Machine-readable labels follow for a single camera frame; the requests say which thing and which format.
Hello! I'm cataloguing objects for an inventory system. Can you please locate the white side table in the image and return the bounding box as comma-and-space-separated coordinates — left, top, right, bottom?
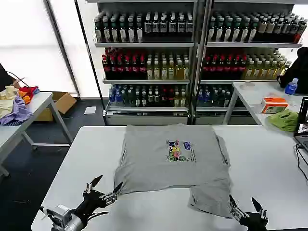
222, 81, 308, 137

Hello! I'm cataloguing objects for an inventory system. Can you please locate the black laptop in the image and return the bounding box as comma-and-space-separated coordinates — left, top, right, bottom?
293, 96, 308, 153

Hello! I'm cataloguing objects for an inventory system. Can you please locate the grey window frame post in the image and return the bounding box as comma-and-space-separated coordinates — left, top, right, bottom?
42, 0, 81, 97

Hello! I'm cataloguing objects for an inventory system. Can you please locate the thin black pole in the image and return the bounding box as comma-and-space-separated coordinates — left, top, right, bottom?
74, 0, 107, 126

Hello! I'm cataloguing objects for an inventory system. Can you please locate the bottle shelf unit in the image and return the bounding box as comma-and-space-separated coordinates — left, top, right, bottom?
93, 0, 197, 126
194, 0, 304, 126

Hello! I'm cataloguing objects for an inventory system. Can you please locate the grey side table with clothes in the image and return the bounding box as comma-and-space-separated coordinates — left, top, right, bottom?
0, 91, 73, 178

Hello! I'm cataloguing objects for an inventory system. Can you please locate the black laptop cable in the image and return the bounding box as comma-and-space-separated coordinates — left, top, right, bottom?
295, 143, 308, 181

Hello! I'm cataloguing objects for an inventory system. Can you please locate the black object beside clothes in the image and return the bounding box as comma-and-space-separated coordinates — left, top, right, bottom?
0, 62, 21, 92

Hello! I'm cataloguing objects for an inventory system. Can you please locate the green cloth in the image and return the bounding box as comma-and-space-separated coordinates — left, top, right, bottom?
266, 109, 299, 132

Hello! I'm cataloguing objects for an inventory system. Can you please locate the brown cardboard box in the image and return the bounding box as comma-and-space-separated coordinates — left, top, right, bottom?
36, 91, 77, 122

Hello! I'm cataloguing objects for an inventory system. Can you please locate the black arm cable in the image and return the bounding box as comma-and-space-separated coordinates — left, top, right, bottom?
83, 210, 109, 221

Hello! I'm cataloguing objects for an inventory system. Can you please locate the cream cloth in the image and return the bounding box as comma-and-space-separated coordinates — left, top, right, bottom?
0, 85, 20, 119

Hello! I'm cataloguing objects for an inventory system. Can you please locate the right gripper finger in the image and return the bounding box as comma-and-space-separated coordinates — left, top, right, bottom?
228, 194, 244, 222
251, 197, 269, 219

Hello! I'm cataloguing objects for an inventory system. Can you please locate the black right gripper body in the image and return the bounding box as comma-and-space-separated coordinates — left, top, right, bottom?
239, 211, 269, 231

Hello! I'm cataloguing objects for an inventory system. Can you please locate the orange tissue pack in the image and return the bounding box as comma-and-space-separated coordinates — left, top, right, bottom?
260, 97, 290, 114

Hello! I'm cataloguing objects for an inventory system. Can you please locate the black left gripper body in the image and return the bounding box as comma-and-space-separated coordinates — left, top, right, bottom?
74, 189, 108, 223

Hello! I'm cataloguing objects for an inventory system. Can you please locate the grey printed T-shirt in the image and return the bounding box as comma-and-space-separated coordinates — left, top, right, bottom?
113, 123, 234, 219

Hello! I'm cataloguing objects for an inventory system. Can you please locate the red orange cloth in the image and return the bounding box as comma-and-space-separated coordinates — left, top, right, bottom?
18, 85, 40, 104

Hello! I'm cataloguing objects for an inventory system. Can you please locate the blue water bottle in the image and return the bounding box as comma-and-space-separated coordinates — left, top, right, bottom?
284, 77, 299, 95

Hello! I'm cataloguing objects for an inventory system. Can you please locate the purple cloth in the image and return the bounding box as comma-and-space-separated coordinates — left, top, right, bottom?
0, 95, 33, 126

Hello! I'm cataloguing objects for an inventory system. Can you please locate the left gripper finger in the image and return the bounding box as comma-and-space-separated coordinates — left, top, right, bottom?
100, 181, 123, 205
83, 175, 103, 193

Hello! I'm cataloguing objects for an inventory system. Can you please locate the black bag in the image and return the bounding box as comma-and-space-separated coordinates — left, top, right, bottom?
276, 47, 308, 94

